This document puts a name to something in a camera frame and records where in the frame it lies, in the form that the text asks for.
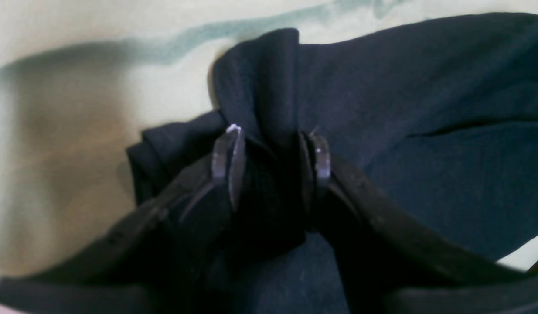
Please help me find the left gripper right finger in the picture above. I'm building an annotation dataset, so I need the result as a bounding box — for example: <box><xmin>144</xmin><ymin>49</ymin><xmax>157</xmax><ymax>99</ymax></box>
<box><xmin>298</xmin><ymin>133</ymin><xmax>538</xmax><ymax>314</ymax></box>

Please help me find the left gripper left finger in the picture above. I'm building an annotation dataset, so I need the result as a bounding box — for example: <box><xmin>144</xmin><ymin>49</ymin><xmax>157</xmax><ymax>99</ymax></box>
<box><xmin>0</xmin><ymin>124</ymin><xmax>245</xmax><ymax>314</ymax></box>

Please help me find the black T-shirt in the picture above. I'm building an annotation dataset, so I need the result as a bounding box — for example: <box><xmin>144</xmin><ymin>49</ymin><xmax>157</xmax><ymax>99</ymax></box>
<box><xmin>127</xmin><ymin>13</ymin><xmax>538</xmax><ymax>314</ymax></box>

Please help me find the light green table cloth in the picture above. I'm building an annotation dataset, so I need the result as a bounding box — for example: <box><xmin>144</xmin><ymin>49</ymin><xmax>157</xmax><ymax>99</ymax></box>
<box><xmin>0</xmin><ymin>0</ymin><xmax>538</xmax><ymax>276</ymax></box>

